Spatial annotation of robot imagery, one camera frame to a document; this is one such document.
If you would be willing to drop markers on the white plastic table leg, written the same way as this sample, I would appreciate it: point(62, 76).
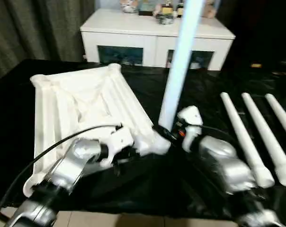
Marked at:
point(259, 123)
point(240, 132)
point(278, 111)
point(178, 71)

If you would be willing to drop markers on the white plastic table top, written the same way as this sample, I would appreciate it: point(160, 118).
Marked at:
point(69, 99)

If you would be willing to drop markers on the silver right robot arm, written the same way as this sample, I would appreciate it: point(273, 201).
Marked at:
point(223, 160)

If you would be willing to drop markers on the black mat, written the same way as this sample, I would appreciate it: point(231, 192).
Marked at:
point(204, 94)

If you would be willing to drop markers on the white cabinet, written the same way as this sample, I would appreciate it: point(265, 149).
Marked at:
point(133, 30)

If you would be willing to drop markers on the glass bowl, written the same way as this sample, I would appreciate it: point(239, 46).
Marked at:
point(164, 18)

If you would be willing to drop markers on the pink figure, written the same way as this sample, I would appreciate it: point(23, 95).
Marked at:
point(210, 10)

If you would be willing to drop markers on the white figurine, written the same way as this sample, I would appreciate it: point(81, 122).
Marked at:
point(128, 6)

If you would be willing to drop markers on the grey curtain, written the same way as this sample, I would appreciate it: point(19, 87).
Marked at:
point(38, 28)

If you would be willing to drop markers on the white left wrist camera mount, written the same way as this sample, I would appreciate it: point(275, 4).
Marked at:
point(119, 139)

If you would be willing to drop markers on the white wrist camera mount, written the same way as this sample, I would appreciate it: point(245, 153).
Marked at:
point(192, 116)
point(119, 139)

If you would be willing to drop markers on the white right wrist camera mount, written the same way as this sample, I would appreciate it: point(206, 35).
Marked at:
point(192, 116)

